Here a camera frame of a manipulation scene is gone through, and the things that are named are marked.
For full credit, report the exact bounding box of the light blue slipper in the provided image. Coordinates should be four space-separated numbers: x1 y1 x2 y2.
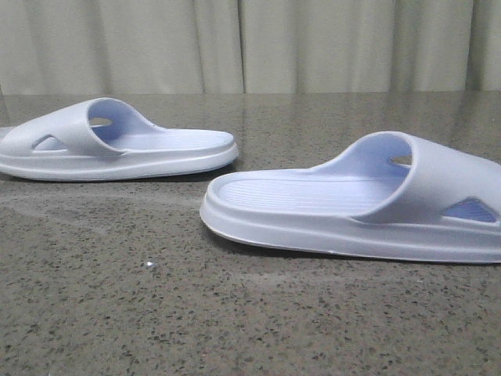
1 98 238 181
200 132 500 263

